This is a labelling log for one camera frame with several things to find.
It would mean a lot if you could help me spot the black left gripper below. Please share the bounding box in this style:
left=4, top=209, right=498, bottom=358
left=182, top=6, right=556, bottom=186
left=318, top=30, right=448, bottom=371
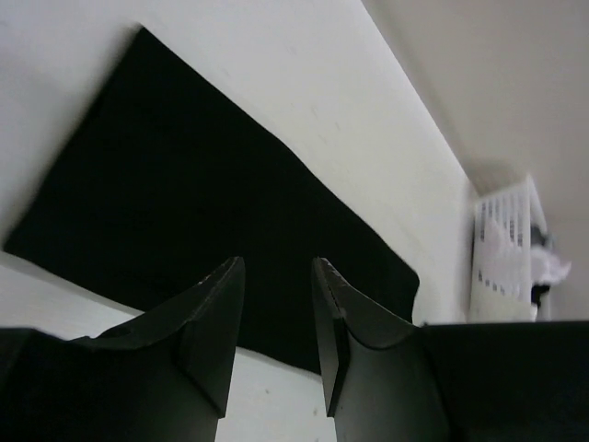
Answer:
left=312, top=258, right=588, bottom=441

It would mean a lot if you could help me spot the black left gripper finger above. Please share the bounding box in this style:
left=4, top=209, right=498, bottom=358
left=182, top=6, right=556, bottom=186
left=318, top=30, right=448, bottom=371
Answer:
left=1, top=257, right=246, bottom=441

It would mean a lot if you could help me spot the black tank top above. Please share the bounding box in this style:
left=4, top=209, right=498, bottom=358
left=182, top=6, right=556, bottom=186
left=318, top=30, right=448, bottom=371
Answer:
left=3, top=29, right=420, bottom=372

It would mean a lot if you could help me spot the white garment in basket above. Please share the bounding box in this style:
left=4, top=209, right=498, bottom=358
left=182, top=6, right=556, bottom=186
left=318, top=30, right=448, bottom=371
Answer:
left=530, top=246, right=572, bottom=308

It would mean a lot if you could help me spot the white plastic laundry basket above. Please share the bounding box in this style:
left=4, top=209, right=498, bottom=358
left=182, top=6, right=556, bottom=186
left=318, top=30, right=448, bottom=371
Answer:
left=468, top=176, right=547, bottom=322

